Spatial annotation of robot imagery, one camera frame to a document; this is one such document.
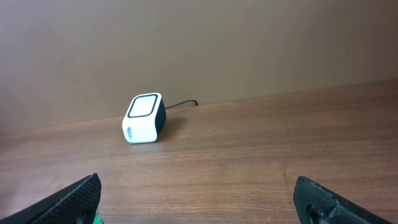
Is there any white barcode scanner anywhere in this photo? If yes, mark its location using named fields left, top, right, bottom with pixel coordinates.
left=122, top=93, right=167, bottom=144

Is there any green lid jar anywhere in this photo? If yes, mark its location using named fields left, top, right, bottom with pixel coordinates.
left=93, top=215, right=104, bottom=224

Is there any black scanner cable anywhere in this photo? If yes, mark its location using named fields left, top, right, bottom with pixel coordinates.
left=164, top=99, right=198, bottom=110

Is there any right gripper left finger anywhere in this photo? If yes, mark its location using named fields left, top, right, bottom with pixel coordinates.
left=1, top=173, right=101, bottom=224

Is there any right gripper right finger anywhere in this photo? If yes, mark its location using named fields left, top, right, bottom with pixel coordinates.
left=293, top=176, right=392, bottom=224

